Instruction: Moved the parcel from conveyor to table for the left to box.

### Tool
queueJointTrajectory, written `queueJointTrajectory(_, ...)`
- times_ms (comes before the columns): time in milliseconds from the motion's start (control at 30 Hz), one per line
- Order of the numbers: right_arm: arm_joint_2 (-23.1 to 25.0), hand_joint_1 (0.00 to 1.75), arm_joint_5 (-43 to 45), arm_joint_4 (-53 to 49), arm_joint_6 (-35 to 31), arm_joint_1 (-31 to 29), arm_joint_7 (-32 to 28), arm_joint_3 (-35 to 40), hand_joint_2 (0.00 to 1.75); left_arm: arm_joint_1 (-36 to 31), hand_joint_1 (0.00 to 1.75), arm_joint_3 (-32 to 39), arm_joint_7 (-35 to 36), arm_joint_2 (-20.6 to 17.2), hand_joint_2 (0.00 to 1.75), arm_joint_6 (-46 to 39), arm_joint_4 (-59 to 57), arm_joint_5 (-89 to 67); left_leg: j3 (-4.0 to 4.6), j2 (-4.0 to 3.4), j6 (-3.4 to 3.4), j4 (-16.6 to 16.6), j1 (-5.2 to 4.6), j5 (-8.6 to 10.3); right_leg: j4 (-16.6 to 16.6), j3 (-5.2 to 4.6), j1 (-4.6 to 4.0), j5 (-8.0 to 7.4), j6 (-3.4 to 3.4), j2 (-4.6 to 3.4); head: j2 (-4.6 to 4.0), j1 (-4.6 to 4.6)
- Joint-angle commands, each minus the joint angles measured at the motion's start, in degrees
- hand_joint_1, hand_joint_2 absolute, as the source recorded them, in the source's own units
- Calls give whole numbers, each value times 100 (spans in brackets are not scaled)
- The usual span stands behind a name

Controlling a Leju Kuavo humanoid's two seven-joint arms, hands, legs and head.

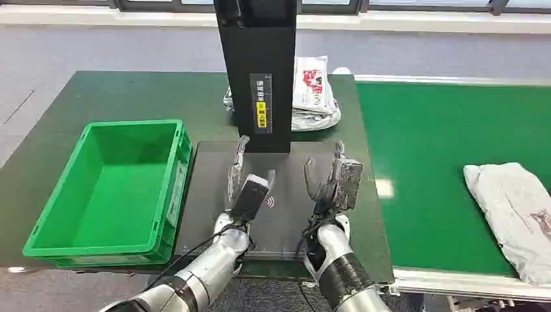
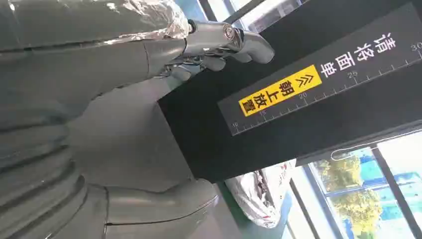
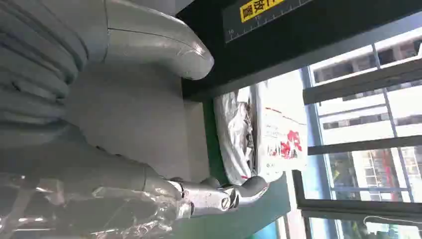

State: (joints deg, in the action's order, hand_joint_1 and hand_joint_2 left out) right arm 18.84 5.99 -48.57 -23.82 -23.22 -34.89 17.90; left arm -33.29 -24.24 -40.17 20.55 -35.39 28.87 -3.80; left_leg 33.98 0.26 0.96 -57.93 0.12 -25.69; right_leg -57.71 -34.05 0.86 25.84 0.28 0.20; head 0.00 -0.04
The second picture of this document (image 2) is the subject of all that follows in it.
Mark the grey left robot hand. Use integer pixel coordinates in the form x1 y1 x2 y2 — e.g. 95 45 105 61
0 0 275 239

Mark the grey plate with signal symbol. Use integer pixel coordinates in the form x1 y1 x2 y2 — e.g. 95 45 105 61
67 77 196 194

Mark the ribbed grey left arm sleeve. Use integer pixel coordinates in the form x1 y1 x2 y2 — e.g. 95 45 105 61
0 109 89 239

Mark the black scanning platform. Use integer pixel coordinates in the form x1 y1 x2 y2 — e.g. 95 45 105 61
158 0 422 184

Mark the yellow warning sticker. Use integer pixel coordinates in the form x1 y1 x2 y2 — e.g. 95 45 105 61
238 64 323 118

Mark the white crumpled parcel bag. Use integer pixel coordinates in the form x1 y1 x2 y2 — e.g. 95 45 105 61
225 159 298 229

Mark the grey ruler label strip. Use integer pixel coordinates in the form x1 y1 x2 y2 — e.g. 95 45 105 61
217 1 422 137

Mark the tree outside window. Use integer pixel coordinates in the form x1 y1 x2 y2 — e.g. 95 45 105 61
313 154 384 239

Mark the dark window frame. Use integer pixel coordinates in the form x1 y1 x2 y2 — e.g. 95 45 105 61
289 130 422 239

